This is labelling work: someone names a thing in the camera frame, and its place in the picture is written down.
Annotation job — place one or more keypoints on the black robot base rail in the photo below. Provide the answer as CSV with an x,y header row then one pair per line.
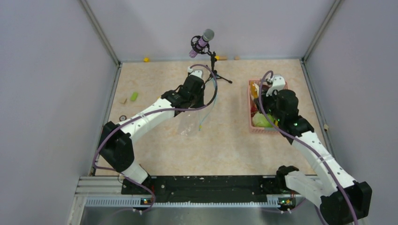
x,y
213,189

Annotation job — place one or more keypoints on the orange fried food piece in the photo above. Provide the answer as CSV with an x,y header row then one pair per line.
x,y
254,90

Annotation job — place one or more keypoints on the small wooden cube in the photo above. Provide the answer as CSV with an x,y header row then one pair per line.
x,y
123,100

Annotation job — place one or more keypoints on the clear zip bag blue zipper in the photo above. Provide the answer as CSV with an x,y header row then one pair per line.
x,y
192,122

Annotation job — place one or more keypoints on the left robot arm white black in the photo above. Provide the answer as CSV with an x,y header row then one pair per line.
x,y
116,142

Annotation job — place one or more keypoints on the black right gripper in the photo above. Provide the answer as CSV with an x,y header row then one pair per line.
x,y
265,98

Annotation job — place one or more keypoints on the grey purple microphone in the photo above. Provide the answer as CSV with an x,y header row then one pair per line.
x,y
200,44

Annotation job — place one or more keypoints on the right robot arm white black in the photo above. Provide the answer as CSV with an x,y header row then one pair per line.
x,y
338,196

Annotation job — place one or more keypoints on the brown ring toy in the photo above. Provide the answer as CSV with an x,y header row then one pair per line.
x,y
122,118

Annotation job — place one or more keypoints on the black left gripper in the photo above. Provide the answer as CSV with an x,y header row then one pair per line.
x,y
202,101

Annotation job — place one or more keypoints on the wooden peg at wall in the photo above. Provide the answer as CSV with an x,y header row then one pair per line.
x,y
217,57

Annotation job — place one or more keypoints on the green toy block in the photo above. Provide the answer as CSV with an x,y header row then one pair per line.
x,y
134,96

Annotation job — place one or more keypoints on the pink plastic perforated basket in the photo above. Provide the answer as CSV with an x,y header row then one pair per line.
x,y
252,109

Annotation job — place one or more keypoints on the green cabbage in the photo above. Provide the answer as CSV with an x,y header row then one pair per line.
x,y
259,120

